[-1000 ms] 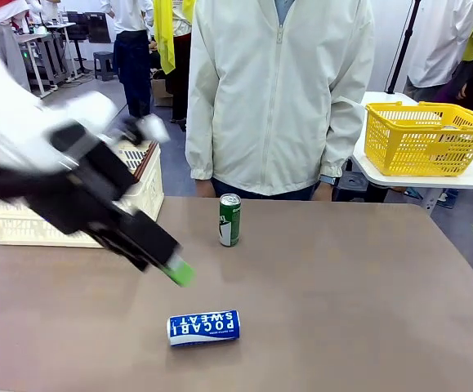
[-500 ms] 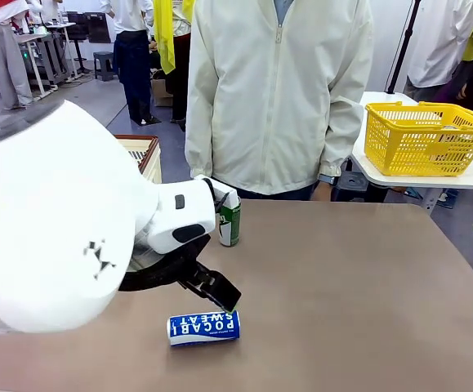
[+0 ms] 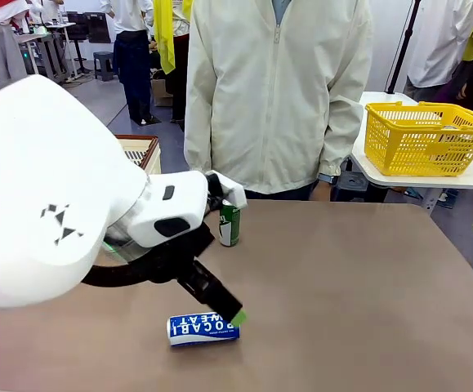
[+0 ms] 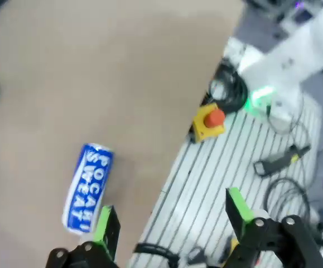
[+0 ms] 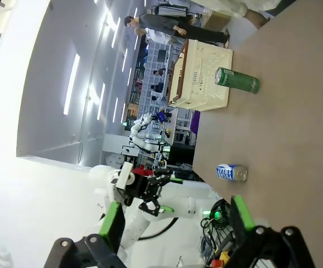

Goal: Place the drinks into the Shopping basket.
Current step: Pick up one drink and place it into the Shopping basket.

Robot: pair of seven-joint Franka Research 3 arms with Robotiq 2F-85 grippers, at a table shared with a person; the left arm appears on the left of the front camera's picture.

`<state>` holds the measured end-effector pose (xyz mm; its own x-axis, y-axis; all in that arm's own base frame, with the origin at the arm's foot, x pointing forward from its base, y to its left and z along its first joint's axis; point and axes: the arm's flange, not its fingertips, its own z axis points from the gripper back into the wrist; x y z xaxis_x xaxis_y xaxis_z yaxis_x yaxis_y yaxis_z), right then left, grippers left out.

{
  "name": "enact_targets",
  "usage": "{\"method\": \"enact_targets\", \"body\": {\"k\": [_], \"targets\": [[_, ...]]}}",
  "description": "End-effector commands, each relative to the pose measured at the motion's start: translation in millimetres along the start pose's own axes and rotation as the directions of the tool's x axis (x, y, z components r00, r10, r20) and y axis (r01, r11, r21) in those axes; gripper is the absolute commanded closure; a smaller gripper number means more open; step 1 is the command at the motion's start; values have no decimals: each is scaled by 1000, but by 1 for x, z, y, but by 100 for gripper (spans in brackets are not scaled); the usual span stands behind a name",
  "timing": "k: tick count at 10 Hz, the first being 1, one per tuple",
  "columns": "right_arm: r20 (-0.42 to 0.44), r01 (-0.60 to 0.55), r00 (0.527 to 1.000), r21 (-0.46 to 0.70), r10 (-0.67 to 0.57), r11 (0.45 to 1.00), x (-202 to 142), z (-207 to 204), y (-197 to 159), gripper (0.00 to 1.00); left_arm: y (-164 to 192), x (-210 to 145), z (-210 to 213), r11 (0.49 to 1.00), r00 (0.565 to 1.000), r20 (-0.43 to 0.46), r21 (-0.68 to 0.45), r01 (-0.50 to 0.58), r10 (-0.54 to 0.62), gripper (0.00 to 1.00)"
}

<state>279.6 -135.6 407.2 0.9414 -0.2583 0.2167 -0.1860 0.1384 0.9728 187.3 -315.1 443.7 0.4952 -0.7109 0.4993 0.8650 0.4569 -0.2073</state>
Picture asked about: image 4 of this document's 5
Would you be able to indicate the yellow red emergency stop button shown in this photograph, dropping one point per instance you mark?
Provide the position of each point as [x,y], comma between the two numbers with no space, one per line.
[206,129]

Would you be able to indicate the black handheld scanner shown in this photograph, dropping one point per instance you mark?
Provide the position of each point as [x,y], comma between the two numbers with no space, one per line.
[275,164]

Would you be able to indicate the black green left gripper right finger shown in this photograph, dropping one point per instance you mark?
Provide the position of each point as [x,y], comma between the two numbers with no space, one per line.
[242,220]

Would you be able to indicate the blue Pocari Sweat can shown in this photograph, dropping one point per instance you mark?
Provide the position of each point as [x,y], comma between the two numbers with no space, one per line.
[88,190]

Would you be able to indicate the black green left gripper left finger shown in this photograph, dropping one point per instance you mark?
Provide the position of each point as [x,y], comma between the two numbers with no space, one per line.
[108,231]

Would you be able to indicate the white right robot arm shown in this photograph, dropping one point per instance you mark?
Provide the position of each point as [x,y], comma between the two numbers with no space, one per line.
[289,61]

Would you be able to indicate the slotted aluminium base plate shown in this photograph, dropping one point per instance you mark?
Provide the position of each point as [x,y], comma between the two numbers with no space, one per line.
[206,173]

